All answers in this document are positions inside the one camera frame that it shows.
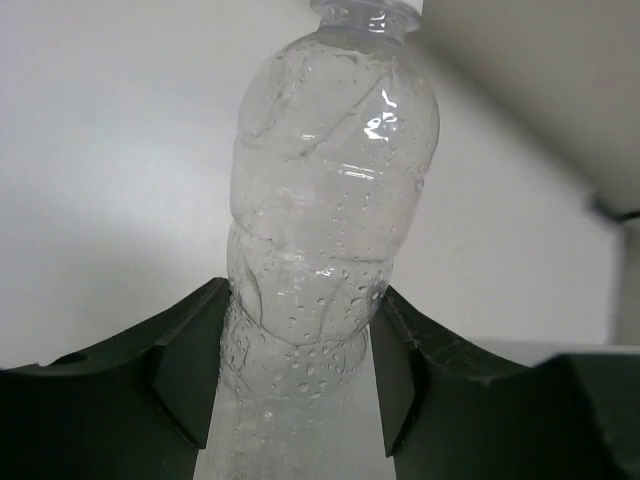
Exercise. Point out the clear unlabeled plastic bottle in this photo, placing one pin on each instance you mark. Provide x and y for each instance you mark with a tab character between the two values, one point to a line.
335	134

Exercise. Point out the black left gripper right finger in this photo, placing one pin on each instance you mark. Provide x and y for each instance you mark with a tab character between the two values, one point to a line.
453	410

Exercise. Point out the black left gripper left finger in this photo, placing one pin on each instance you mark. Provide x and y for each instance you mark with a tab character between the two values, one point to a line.
135	406

